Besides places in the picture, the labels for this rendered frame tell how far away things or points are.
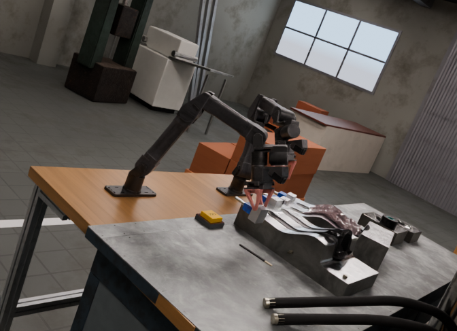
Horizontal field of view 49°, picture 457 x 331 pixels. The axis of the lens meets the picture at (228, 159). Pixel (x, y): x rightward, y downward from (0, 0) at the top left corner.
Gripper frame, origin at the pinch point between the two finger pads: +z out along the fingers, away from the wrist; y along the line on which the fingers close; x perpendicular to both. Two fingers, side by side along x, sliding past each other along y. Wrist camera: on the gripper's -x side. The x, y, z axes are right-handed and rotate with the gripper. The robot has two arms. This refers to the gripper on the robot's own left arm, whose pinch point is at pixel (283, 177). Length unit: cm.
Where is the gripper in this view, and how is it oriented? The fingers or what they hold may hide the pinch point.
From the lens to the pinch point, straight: 205.4
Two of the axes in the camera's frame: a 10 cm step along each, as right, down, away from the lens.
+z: 0.4, 10.0, -0.8
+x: -7.8, 0.8, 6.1
